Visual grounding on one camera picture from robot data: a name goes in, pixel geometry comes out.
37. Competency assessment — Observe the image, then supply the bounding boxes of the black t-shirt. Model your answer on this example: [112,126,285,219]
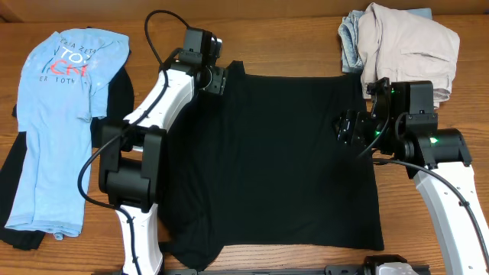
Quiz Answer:
[158,61,384,270]

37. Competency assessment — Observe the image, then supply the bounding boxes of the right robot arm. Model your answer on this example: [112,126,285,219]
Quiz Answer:
[335,77,488,274]

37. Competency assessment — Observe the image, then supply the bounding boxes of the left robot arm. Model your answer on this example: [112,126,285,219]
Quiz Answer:
[99,27,227,274]

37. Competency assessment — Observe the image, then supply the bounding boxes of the grey-blue folded garment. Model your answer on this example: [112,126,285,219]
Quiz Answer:
[338,3,441,79]

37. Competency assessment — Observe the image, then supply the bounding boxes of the beige folded pants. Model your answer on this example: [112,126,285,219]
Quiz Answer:
[357,2,460,108]

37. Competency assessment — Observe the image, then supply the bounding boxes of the black garment under pile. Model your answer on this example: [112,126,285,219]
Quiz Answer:
[0,26,135,251]

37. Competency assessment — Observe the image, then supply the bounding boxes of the light blue printed t-shirt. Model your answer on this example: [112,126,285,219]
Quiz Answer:
[4,27,131,241]

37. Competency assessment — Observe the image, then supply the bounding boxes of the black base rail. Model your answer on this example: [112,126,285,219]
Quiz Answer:
[158,265,367,275]

